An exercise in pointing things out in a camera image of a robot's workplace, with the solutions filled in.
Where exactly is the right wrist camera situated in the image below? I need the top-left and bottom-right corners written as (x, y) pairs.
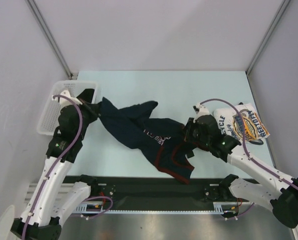
top-left (193, 102), bottom-right (210, 119)

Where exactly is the cable duct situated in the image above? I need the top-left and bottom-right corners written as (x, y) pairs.
top-left (213, 201), bottom-right (255, 216)
top-left (72, 202), bottom-right (104, 214)

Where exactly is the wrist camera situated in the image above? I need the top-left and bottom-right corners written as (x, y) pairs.
top-left (193, 102), bottom-right (210, 119)
top-left (51, 90), bottom-right (82, 107)

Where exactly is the left aluminium frame post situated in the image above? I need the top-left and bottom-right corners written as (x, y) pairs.
top-left (25, 0), bottom-right (73, 80)

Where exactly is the right aluminium frame post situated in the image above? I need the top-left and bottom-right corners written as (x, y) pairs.
top-left (245, 0), bottom-right (292, 77)

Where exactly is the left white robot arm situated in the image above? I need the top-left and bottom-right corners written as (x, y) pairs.
top-left (10, 100), bottom-right (100, 240)

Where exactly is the navy tank top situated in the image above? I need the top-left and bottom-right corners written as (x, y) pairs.
top-left (92, 97), bottom-right (196, 184)

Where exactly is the left cable duct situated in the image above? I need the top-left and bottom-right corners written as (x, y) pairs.
top-left (72, 202), bottom-right (104, 214)

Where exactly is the white tank top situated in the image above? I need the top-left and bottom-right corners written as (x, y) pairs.
top-left (213, 103), bottom-right (270, 145)

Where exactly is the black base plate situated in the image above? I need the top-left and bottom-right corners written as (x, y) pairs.
top-left (61, 175), bottom-right (255, 212)

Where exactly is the aluminium frame post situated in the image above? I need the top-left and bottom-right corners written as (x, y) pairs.
top-left (25, 0), bottom-right (73, 80)
top-left (245, 0), bottom-right (292, 77)

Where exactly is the white plastic basket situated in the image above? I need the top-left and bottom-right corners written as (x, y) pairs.
top-left (36, 80), bottom-right (98, 136)

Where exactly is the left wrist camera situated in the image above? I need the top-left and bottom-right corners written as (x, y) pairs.
top-left (51, 90), bottom-right (82, 107)

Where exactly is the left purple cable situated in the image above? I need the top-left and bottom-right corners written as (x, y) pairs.
top-left (20, 94), bottom-right (114, 240)

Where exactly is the right cable duct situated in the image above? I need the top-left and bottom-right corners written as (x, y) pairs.
top-left (213, 201), bottom-right (255, 216)

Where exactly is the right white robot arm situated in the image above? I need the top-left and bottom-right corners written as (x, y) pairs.
top-left (183, 114), bottom-right (298, 229)

